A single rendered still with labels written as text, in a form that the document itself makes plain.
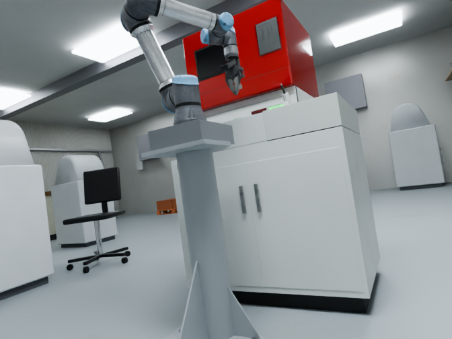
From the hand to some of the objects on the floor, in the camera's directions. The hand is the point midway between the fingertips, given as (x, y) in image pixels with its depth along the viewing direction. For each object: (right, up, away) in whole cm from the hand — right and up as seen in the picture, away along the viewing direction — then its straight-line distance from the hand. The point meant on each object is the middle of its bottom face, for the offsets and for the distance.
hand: (235, 92), depth 163 cm
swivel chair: (-131, -138, +158) cm, 247 cm away
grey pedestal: (-13, -112, -38) cm, 119 cm away
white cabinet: (+30, -108, +17) cm, 114 cm away
